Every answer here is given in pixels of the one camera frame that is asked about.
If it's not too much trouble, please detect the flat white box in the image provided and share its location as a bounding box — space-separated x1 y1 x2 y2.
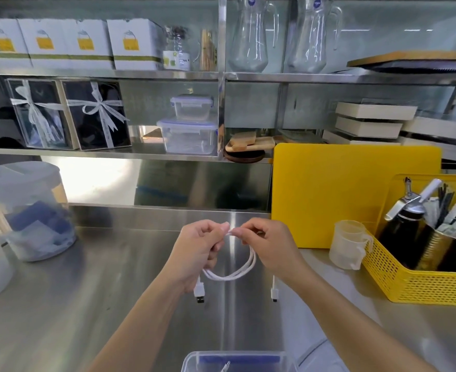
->
335 101 418 121
334 116 404 139
402 115 456 144
322 129 402 146

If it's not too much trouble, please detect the yellow cutting board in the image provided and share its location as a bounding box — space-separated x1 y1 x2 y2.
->
271 143 443 249

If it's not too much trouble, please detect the white charging cable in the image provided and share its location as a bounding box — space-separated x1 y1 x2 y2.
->
193 224 279 306

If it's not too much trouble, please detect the person's right hand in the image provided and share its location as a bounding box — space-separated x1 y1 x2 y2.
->
231 217 311 286

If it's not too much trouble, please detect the person's right forearm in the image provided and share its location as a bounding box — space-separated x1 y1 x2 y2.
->
274 263 440 372

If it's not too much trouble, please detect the flat wooden board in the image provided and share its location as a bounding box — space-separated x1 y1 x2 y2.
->
347 50 456 68

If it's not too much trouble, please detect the person's left hand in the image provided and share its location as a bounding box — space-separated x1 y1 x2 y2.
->
161 220 231 295

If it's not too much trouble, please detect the clear rectangular plastic box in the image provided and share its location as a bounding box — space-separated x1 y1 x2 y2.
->
181 351 299 372

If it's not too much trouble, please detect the black cream whipper siphon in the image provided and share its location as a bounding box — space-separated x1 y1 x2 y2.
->
378 177 442 269

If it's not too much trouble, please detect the small wooden serving board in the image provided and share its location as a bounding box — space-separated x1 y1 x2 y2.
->
226 131 276 154

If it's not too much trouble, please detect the person's left forearm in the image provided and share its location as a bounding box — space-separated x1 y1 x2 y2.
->
84 267 200 372

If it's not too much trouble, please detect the dark gift box white ribbon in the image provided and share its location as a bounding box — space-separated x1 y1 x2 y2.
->
60 79 132 152
5 78 74 151

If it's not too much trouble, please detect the yellow perforated plastic basket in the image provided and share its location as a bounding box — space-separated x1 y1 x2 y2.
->
361 174 456 307

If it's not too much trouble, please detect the round clear lidded tub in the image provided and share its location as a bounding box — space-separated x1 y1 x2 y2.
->
0 161 78 262

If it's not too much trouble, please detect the small clear clip-lid container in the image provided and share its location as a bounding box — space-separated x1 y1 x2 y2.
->
169 94 215 123

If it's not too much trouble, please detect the glass jar with green label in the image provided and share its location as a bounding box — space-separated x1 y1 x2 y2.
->
163 26 192 72

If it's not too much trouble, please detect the dark round wooden coaster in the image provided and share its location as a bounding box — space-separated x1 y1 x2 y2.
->
224 149 266 164

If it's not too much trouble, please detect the amber glass bottle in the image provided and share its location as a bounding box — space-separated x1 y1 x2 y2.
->
199 29 218 72

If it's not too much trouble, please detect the bundle of black straws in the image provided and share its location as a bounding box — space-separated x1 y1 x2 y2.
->
434 183 456 230

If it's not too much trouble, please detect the black flat tray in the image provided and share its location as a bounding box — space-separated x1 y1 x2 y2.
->
367 59 456 75

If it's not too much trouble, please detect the white box with yellow print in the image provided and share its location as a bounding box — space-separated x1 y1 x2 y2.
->
0 18 32 68
63 19 115 70
107 18 163 71
17 18 73 70

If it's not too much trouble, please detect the large clear clip-lid container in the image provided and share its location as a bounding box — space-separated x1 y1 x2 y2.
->
157 118 218 156

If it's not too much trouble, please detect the clear glass pitcher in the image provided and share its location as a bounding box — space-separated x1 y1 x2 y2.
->
227 0 280 73
286 0 343 74

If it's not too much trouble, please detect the pile of blue sachets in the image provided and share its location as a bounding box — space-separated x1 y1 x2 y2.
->
6 200 75 246

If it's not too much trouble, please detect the gold metal tin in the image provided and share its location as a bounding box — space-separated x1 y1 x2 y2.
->
417 224 456 272

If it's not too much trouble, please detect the stainless steel shelf unit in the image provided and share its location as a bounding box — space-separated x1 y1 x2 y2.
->
0 0 456 165

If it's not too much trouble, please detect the clear plastic measuring cup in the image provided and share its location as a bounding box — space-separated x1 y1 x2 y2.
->
328 219 374 271

